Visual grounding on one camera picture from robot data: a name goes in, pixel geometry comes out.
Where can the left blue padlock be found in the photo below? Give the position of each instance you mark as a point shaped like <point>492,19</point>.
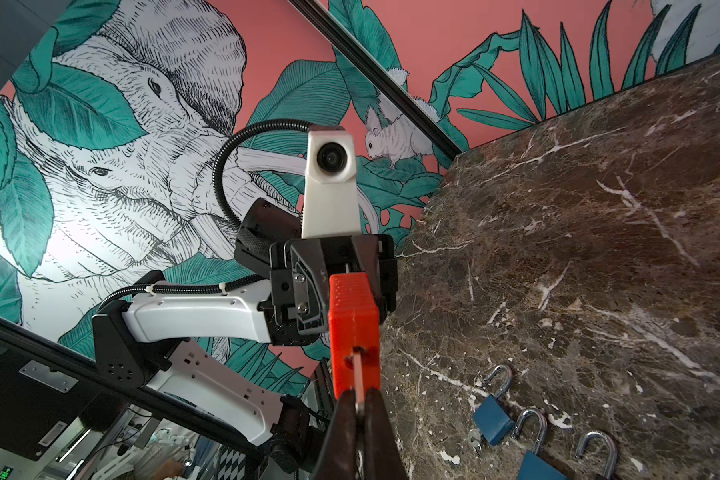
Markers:
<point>491,419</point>

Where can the middle blue padlock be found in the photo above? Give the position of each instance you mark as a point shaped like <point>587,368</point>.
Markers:
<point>533,466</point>

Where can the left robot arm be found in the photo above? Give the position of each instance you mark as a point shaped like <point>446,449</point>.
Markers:
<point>146,337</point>

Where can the blue padlock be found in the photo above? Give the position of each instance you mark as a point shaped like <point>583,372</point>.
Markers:
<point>533,466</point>
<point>491,419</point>

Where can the left black frame post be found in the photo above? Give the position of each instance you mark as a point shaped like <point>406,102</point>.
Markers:
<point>322,20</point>

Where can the red padlock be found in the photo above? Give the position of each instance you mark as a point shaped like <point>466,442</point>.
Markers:
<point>354,321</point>

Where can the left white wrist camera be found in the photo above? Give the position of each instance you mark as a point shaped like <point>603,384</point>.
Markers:
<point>331,198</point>

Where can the small silver key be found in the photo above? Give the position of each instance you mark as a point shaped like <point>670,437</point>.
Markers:
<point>358,379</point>

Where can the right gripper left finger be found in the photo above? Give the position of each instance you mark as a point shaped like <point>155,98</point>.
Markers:
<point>338,456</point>

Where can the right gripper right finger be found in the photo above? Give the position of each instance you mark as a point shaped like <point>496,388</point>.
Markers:
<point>381,457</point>

